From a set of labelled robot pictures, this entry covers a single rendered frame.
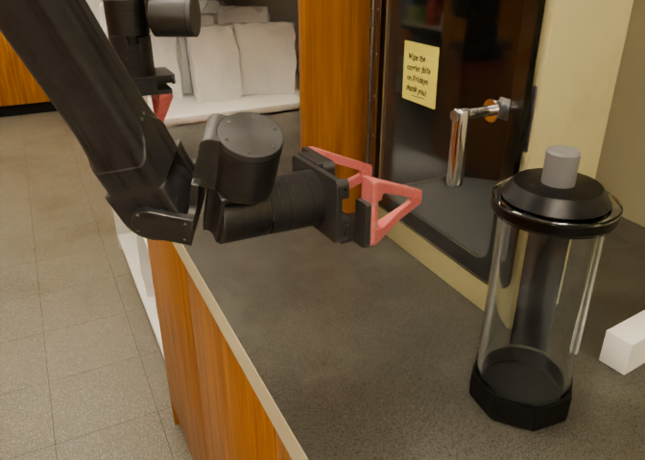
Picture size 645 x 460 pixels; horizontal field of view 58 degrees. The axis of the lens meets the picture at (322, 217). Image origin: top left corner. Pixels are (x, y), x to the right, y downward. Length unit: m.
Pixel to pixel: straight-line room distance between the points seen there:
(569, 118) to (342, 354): 0.36
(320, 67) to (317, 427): 0.53
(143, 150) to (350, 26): 0.49
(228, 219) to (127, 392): 1.64
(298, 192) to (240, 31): 1.34
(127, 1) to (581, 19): 0.56
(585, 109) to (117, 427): 1.68
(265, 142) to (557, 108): 0.32
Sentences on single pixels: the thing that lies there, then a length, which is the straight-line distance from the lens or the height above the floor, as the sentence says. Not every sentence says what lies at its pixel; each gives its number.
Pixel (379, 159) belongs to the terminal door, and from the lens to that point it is 0.90.
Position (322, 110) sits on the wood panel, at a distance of 0.93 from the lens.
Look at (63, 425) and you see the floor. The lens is 2.09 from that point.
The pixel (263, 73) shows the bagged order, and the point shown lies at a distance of 1.88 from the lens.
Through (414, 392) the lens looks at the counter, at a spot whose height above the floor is 0.94.
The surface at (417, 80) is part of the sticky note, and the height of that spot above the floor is 1.20.
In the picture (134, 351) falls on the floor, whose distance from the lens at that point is 2.31.
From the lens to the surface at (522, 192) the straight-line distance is 0.52.
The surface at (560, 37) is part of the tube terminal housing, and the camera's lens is 0.65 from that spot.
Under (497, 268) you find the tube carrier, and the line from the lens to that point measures 0.56.
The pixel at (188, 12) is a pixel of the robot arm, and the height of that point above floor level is 1.28.
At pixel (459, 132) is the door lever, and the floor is 1.18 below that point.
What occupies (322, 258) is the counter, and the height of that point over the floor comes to 0.94.
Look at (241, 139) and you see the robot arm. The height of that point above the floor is 1.22.
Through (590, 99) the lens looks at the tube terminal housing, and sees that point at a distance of 0.71.
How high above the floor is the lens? 1.37
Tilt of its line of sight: 26 degrees down
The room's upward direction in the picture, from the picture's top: straight up
